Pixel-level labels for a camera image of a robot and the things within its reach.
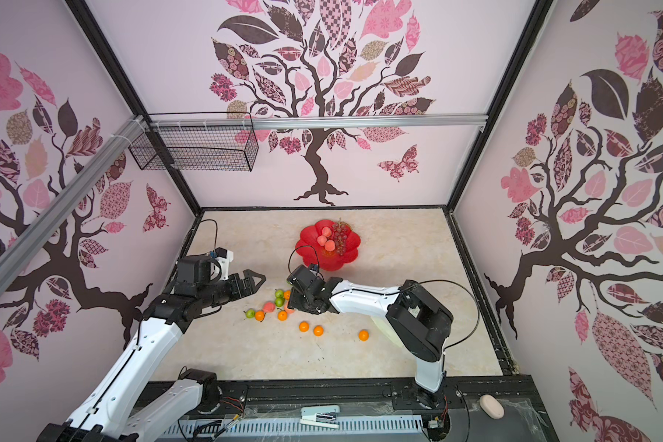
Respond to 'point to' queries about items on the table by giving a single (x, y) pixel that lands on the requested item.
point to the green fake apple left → (250, 313)
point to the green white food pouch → (387, 331)
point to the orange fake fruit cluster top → (287, 295)
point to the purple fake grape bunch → (340, 230)
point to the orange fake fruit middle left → (304, 326)
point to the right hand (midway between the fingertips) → (292, 299)
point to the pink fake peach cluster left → (269, 307)
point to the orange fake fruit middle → (318, 331)
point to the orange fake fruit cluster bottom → (282, 316)
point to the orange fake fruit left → (260, 316)
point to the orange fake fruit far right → (363, 335)
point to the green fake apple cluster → (279, 300)
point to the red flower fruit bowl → (313, 253)
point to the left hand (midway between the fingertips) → (255, 287)
